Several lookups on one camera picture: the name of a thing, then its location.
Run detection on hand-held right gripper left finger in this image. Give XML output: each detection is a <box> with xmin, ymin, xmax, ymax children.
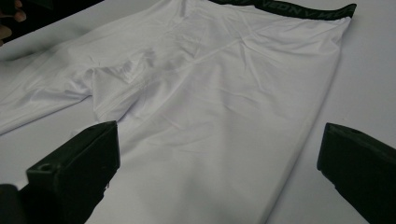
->
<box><xmin>18</xmin><ymin>120</ymin><xmax>121</xmax><ymax>224</ymax></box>

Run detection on white pants with black waistband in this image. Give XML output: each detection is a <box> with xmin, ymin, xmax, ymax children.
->
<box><xmin>0</xmin><ymin>0</ymin><xmax>358</xmax><ymax>224</ymax></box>

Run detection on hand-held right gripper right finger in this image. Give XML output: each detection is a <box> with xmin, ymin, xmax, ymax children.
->
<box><xmin>317</xmin><ymin>122</ymin><xmax>396</xmax><ymax>224</ymax></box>

